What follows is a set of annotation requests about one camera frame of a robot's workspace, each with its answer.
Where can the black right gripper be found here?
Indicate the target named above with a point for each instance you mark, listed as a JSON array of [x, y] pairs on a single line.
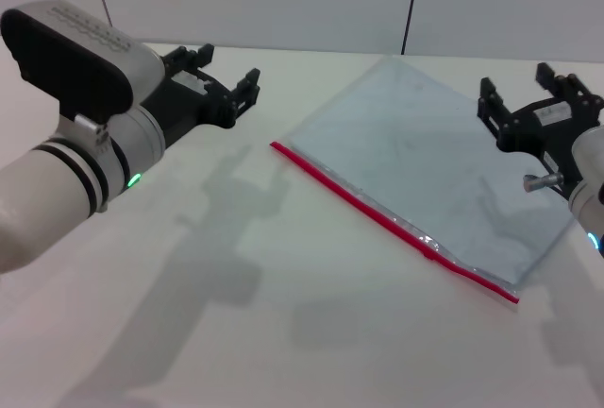
[[533, 131]]

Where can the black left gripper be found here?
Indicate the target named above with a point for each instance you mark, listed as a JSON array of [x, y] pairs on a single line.
[[189, 101]]

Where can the clear document bag red zip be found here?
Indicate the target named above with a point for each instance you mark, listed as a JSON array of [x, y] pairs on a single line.
[[415, 162]]

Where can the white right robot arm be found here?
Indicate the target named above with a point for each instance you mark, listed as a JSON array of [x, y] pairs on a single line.
[[590, 176]]

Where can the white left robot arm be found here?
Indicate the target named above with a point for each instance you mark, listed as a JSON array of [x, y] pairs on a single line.
[[52, 191]]

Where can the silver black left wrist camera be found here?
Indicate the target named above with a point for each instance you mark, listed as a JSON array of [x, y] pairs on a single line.
[[71, 58]]

